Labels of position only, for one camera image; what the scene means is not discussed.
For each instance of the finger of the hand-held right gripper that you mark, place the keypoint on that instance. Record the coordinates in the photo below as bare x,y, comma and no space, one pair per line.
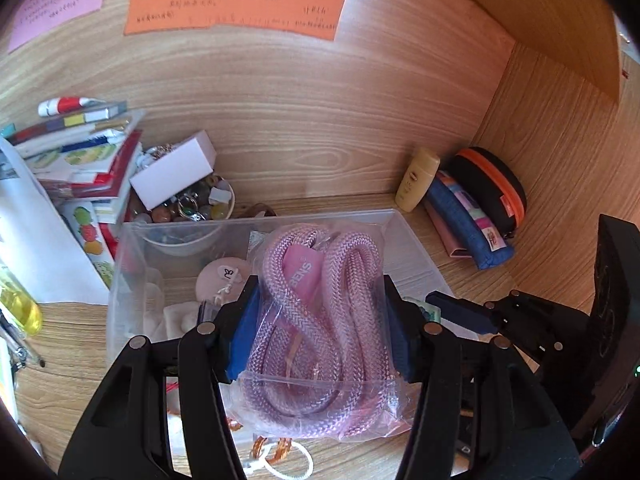
465,312

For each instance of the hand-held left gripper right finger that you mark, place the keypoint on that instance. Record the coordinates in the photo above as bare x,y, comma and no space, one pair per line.
400,345

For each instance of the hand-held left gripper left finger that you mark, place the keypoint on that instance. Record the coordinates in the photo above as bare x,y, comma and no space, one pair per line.
240,340

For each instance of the clear plastic storage box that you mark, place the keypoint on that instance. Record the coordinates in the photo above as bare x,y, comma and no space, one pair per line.
400,240

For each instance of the wooden desktop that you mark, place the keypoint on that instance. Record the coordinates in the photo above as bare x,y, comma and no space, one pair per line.
75,375

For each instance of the green and white card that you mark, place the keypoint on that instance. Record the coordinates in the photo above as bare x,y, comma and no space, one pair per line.
425,307

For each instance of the pink round mini vacuum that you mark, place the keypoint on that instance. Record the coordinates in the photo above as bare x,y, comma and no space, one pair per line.
215,285

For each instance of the pink wallet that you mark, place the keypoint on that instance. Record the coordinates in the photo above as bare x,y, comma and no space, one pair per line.
450,245

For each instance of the blue patchwork pouch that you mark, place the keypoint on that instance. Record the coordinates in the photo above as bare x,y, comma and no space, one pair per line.
470,230

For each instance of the grey bowl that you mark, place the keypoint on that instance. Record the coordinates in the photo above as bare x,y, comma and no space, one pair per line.
180,245

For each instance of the black case with orange zipper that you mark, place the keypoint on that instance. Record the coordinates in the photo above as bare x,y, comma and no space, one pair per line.
495,185

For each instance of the cream lotion bottle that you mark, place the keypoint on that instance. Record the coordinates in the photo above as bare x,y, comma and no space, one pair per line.
417,180

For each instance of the pile of stone beads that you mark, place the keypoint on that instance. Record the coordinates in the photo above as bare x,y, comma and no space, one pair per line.
200,200

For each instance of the white cardboard box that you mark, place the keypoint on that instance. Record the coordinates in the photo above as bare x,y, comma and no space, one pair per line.
172,170

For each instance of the fruit picture booklet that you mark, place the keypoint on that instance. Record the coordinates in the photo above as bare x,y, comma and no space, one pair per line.
87,230

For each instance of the white paper folder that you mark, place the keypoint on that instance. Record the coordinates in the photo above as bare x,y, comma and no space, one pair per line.
45,260

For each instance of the clear ballpoint pen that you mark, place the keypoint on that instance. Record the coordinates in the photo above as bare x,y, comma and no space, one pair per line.
25,347

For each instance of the clear bottle with yellow liquid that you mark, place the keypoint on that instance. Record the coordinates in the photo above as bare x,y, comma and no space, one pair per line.
22,310

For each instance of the stack of books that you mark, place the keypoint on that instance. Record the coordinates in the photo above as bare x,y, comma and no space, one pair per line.
100,160

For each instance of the red and white tube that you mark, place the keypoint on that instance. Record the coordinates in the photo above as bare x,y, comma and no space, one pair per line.
65,106

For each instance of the orange paper note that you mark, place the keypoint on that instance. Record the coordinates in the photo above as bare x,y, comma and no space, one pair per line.
230,7

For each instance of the pink paper note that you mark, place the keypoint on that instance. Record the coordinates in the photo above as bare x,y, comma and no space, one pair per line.
60,0

